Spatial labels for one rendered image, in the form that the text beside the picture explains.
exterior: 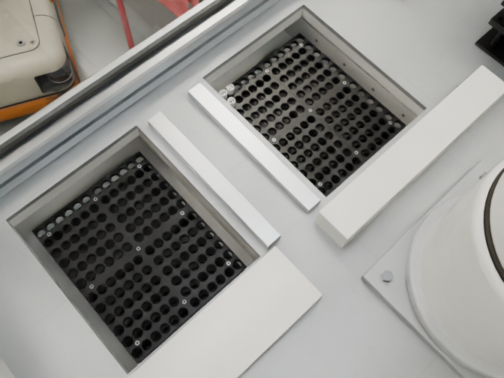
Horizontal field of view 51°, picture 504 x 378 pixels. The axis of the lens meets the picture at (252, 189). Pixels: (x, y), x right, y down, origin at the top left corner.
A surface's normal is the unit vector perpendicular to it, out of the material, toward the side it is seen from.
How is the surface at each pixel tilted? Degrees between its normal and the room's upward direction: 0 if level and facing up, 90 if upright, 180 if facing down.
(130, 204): 0
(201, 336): 0
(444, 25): 0
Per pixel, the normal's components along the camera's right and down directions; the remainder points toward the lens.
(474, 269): -0.97, 0.21
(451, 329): -0.77, 0.57
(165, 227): 0.04, -0.39
